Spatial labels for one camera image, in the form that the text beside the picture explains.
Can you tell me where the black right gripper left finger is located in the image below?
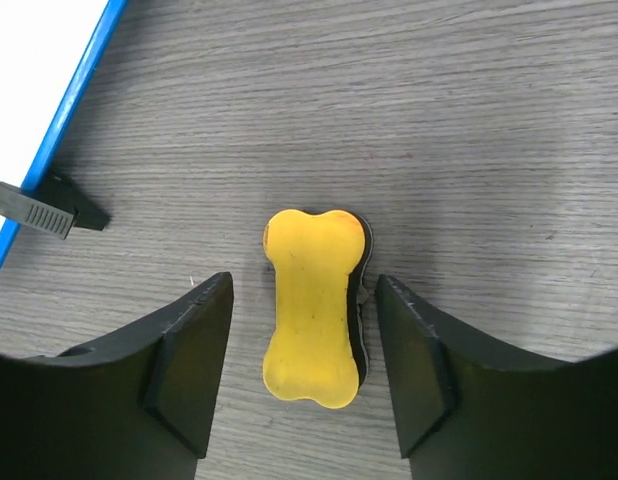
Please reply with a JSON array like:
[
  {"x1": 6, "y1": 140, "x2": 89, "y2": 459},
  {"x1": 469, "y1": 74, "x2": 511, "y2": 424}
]
[{"x1": 0, "y1": 272, "x2": 233, "y2": 479}]

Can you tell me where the blue framed whiteboard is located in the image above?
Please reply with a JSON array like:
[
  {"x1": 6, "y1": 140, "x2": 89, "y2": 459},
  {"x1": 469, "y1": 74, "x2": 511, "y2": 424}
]
[{"x1": 0, "y1": 1, "x2": 127, "y2": 269}]

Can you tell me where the yellow bone shaped eraser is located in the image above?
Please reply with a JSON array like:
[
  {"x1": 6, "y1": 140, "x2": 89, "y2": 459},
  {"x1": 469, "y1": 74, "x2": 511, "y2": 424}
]
[{"x1": 262, "y1": 209, "x2": 373, "y2": 409}]

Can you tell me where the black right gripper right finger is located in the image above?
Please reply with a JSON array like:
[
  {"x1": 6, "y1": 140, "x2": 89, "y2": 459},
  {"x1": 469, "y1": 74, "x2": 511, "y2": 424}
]
[{"x1": 376, "y1": 275, "x2": 618, "y2": 479}]

